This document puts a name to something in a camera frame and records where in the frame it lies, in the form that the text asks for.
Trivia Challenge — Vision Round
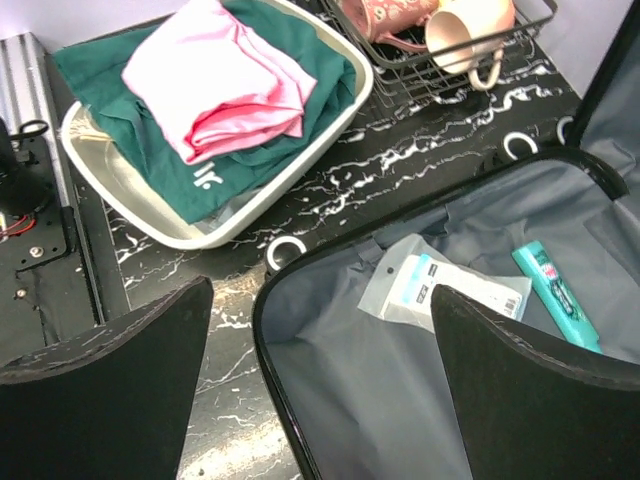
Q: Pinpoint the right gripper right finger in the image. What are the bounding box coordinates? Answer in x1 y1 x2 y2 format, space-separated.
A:
432 286 639 479

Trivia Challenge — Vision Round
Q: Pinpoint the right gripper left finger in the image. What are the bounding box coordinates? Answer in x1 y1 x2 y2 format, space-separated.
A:
1 277 214 479

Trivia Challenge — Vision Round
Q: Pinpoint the pink and teal kids suitcase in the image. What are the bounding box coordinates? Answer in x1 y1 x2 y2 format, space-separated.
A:
253 4 639 479

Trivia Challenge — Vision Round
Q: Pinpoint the teal cloth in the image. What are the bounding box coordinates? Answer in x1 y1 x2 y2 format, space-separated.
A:
53 1 356 224

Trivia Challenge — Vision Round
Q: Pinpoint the pink cloth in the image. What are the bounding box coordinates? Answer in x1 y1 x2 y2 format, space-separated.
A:
122 1 317 165

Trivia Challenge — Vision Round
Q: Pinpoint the black marble pattern mat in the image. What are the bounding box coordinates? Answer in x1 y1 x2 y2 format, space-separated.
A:
73 45 579 479

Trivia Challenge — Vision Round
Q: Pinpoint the white packet in plastic bag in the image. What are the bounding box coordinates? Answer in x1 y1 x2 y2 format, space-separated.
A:
358 234 532 333

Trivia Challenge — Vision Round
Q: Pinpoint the white plastic basin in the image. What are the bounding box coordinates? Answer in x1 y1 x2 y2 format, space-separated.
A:
60 1 374 250

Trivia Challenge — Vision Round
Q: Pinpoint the plain pink mug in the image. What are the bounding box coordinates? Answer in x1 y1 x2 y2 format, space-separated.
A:
425 0 515 91

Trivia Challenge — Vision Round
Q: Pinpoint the patterned pink mug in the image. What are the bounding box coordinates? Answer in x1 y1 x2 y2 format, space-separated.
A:
336 0 439 53

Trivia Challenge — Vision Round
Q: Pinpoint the aluminium frame rail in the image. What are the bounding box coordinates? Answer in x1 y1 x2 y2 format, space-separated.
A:
1 32 73 207

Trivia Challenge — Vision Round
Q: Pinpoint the black wire dish rack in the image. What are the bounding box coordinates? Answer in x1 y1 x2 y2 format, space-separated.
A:
320 1 558 107

